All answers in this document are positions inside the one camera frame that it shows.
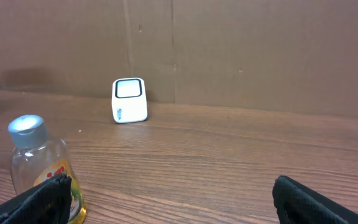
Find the clear bottle yellow liquid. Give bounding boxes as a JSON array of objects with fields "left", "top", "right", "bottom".
[{"left": 8, "top": 114, "right": 86, "bottom": 223}]

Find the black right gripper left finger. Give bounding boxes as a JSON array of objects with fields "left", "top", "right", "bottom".
[{"left": 0, "top": 174, "right": 72, "bottom": 224}]

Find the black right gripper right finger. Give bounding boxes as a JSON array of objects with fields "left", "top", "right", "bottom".
[{"left": 272, "top": 175, "right": 358, "bottom": 224}]

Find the white barcode scanner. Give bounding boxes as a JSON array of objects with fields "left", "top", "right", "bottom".
[{"left": 111, "top": 78, "right": 148, "bottom": 124}]

